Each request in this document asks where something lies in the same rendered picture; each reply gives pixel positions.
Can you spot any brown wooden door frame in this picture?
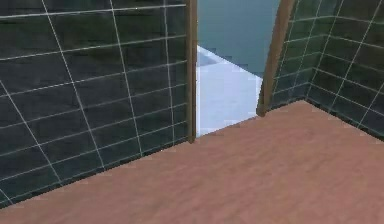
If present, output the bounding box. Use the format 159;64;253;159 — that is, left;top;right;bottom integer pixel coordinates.
185;0;298;145

